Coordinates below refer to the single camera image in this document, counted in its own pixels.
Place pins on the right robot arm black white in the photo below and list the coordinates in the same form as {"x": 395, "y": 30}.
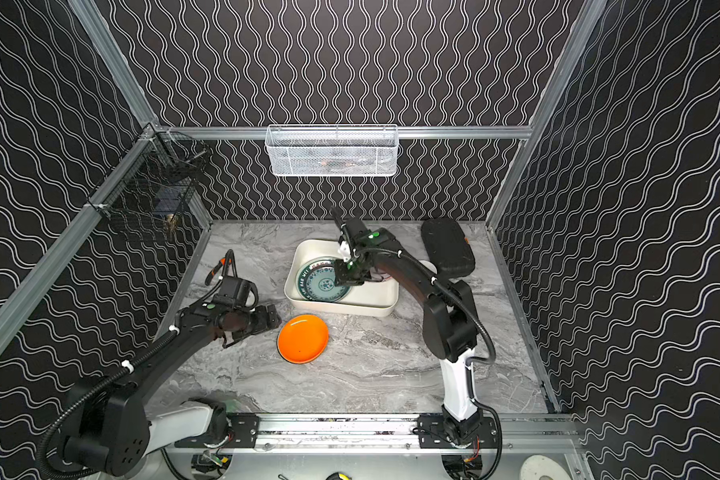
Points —
{"x": 451, "y": 328}

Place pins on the white wire mesh basket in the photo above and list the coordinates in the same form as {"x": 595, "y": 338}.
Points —
{"x": 333, "y": 150}

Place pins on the lavender mug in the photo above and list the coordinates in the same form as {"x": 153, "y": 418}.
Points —
{"x": 431, "y": 267}

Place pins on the white tape roll right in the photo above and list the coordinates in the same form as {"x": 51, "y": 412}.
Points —
{"x": 541, "y": 467}

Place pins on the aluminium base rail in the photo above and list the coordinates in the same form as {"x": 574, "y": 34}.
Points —
{"x": 366, "y": 433}

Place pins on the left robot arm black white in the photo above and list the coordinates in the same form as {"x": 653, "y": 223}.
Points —
{"x": 104, "y": 427}

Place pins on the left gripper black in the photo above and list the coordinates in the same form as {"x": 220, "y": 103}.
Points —
{"x": 257, "y": 318}

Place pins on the small teal patterned plate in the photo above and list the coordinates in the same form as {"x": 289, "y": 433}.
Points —
{"x": 324, "y": 283}

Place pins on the black zipper case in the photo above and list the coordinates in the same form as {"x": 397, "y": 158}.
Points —
{"x": 447, "y": 247}

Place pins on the orange plate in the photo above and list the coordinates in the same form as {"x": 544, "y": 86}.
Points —
{"x": 303, "y": 339}

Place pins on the cream plastic bin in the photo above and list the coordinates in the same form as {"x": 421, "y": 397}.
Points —
{"x": 370, "y": 299}

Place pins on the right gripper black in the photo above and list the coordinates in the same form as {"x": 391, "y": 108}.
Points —
{"x": 348, "y": 271}

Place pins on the orange black pliers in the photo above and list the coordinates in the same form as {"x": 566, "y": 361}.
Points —
{"x": 212, "y": 274}

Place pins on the black wire basket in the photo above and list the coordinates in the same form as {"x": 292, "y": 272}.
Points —
{"x": 152, "y": 202}

